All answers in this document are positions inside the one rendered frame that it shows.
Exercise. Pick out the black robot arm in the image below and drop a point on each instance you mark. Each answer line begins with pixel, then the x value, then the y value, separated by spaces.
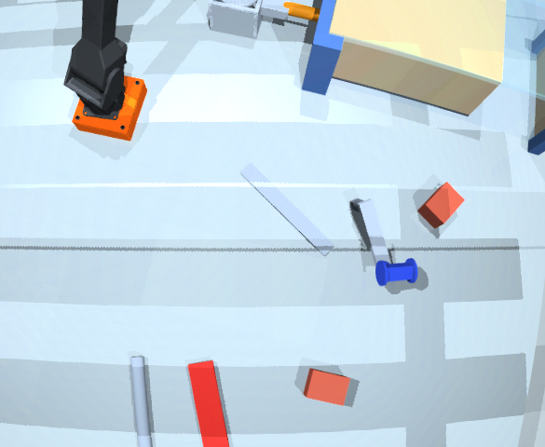
pixel 96 68

